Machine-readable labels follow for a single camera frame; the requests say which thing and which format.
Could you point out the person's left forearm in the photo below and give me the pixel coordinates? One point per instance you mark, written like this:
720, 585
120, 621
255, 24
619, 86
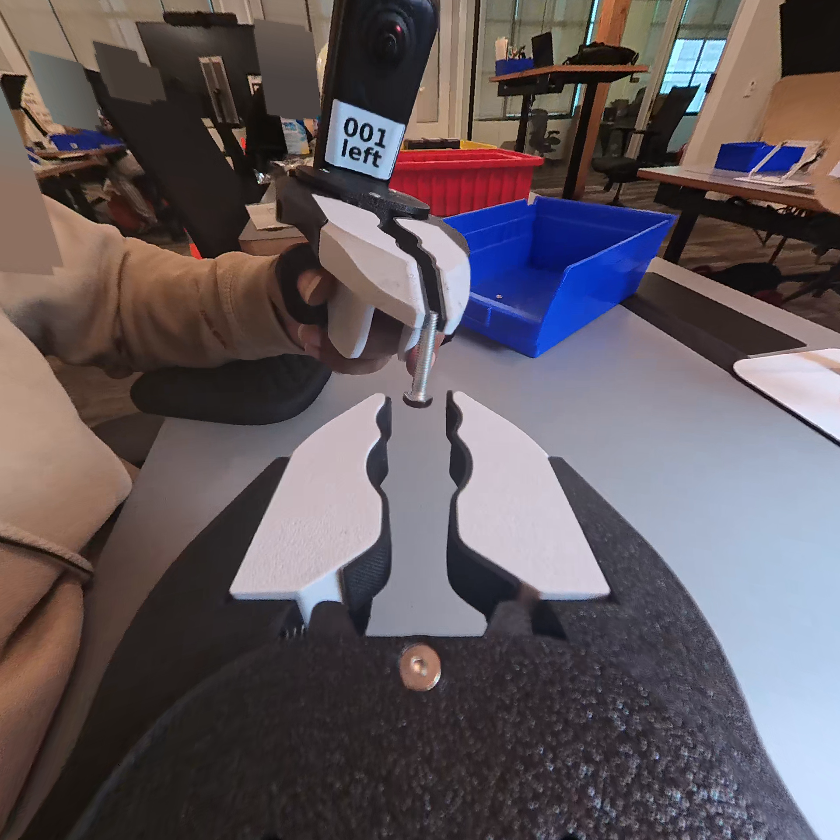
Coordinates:
164, 302

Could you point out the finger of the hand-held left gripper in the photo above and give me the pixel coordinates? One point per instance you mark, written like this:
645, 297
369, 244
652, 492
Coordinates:
453, 275
367, 262

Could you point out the printed paper sheet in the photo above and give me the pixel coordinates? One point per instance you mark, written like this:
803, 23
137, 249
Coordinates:
262, 216

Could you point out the black leaning panel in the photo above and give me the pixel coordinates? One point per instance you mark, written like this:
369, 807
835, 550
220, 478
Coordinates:
197, 197

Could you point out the white instruction sign stand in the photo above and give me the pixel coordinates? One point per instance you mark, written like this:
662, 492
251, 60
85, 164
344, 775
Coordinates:
787, 387

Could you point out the wooden standing desk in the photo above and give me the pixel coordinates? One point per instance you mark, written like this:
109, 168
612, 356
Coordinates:
564, 71

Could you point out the red plastic bin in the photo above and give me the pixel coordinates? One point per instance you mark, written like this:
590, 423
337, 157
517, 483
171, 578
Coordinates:
459, 177

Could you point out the black office chair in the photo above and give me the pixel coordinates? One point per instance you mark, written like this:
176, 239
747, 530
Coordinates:
669, 124

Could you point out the thin silver bolt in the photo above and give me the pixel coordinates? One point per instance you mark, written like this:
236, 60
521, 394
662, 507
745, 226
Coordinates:
423, 361

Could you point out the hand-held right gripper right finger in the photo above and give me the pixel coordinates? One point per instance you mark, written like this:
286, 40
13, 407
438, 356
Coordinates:
525, 518

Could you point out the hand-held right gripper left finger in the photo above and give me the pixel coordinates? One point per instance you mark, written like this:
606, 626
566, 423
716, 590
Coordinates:
315, 512

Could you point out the black chair armrest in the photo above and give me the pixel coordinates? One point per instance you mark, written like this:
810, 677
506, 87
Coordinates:
229, 394

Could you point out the black monitor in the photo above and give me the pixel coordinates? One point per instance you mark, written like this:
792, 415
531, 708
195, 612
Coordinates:
170, 59

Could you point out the person's left hand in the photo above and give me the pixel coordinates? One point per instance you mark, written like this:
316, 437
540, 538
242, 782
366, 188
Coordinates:
380, 348

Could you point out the blue plastic bin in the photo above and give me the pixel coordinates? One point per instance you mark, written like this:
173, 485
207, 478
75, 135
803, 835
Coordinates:
79, 141
735, 156
590, 289

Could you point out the wooden post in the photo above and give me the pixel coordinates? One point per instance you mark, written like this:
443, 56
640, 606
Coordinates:
610, 26

